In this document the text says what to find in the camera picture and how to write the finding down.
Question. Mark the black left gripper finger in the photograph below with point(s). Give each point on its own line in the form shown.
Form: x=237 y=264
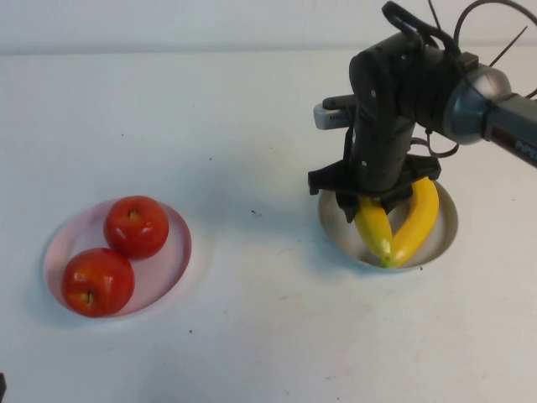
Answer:
x=2 y=383

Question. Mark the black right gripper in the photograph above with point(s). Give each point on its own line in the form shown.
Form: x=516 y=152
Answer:
x=377 y=168

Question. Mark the small yellow banana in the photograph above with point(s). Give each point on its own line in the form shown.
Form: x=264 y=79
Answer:
x=373 y=231

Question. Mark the large yellow banana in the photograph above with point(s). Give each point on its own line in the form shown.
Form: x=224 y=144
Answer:
x=419 y=222

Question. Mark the red apple orange-yellow side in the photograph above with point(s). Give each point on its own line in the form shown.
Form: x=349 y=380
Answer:
x=98 y=281

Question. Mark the red apple small yellow spot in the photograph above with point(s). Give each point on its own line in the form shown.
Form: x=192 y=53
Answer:
x=136 y=235

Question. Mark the grey-blue round plate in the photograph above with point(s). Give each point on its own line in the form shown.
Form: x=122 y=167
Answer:
x=444 y=226

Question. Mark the pink round plate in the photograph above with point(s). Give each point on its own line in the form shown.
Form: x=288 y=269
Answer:
x=168 y=268

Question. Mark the black zip tie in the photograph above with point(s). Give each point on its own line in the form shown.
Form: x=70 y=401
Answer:
x=434 y=14
x=509 y=46

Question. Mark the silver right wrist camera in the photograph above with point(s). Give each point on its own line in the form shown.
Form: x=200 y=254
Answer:
x=331 y=119

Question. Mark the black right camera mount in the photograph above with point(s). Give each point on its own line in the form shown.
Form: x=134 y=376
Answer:
x=340 y=101

